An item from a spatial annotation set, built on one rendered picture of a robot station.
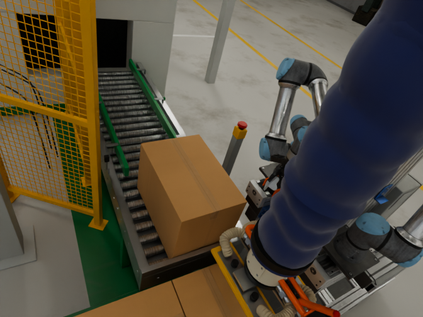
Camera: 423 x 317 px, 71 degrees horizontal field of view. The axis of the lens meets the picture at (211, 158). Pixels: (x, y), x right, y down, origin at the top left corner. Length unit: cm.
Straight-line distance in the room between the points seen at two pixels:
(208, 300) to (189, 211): 51
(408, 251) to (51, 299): 203
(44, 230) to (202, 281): 135
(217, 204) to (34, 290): 138
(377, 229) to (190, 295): 98
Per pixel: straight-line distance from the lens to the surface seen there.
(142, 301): 170
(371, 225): 144
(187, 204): 153
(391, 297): 312
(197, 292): 175
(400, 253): 149
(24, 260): 250
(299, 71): 159
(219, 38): 439
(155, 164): 169
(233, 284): 122
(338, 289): 257
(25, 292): 240
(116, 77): 328
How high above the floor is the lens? 213
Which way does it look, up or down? 41 degrees down
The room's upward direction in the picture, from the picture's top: 17 degrees clockwise
